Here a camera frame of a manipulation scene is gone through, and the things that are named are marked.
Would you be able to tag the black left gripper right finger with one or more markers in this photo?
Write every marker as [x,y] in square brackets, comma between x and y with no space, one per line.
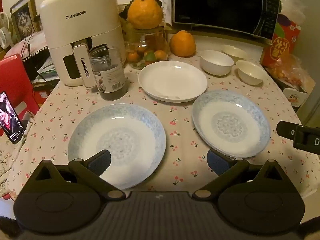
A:
[229,171]

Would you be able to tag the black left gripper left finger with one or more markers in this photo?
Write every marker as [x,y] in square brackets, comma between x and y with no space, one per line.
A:
[89,172]

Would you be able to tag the blue patterned plate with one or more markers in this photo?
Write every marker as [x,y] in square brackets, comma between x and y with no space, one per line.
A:
[231,124]
[132,134]

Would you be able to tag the cream bowl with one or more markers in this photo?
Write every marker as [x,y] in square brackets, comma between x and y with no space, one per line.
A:
[250,73]
[235,53]

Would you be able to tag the plain white plate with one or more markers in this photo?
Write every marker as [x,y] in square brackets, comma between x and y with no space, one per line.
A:
[172,81]

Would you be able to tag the large white bowl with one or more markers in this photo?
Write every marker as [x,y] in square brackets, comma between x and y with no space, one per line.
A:
[215,62]

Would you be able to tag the cherry print tablecloth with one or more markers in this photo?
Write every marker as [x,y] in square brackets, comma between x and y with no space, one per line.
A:
[184,166]

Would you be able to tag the bag of oranges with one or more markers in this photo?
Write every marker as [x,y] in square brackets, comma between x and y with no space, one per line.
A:
[288,69]

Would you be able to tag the smartphone with video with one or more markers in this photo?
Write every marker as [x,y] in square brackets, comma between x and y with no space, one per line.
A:
[10,122]

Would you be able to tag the red gift box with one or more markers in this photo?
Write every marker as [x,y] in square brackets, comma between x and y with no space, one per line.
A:
[283,41]

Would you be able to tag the red plastic chair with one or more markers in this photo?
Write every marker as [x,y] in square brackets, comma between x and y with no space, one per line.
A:
[15,82]

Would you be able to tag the large orange on table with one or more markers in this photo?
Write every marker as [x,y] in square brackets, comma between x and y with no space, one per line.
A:
[182,44]

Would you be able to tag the glass jar of kumquats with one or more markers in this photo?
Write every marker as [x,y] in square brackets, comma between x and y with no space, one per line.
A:
[144,47]

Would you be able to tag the black microwave oven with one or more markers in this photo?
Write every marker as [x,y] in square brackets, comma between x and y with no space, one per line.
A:
[252,17]

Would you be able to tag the cream air fryer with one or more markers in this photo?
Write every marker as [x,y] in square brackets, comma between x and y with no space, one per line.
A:
[73,28]

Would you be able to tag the small white fan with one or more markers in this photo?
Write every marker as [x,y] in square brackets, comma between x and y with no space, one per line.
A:
[5,32]

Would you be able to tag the framed picture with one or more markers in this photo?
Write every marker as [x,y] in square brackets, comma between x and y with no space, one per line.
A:
[24,18]

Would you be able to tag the large orange on jar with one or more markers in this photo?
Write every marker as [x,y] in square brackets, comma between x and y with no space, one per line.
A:
[145,14]

